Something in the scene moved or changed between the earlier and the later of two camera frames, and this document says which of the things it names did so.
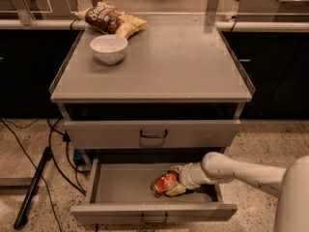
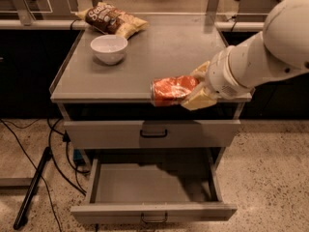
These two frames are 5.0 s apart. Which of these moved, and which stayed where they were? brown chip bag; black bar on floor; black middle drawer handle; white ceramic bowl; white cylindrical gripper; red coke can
Moved: white cylindrical gripper; red coke can
Stayed: black bar on floor; brown chip bag; black middle drawer handle; white ceramic bowl
